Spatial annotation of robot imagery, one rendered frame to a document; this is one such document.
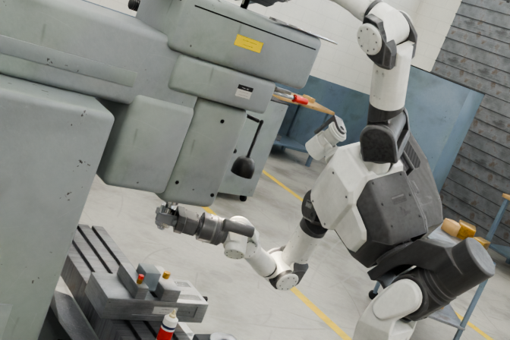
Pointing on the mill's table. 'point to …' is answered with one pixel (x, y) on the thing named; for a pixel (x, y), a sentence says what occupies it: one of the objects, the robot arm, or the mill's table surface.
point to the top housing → (228, 33)
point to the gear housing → (221, 84)
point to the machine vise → (140, 298)
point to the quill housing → (205, 153)
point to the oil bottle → (168, 326)
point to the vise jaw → (166, 288)
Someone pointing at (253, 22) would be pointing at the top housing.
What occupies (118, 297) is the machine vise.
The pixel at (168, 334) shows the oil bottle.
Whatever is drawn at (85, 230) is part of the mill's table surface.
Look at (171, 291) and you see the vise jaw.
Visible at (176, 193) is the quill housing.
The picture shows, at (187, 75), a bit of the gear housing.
